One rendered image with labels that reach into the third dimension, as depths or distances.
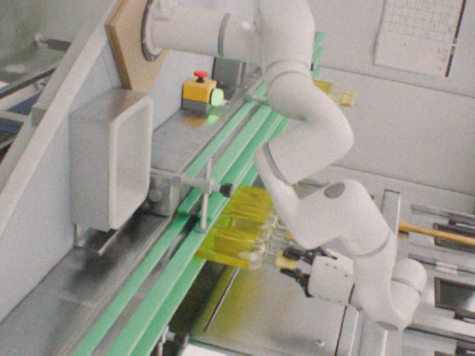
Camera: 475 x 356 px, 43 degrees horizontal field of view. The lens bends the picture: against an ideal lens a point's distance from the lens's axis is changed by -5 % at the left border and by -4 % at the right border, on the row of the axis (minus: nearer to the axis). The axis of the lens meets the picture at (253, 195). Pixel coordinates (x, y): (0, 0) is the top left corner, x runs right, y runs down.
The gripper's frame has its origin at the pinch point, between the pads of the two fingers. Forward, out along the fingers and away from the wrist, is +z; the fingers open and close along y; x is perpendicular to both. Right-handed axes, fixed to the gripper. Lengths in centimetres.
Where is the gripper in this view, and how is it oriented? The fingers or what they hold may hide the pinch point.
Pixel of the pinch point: (291, 262)
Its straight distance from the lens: 134.8
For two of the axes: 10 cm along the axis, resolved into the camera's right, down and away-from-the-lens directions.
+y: 1.2, -8.8, -4.6
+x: -4.8, 3.6, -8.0
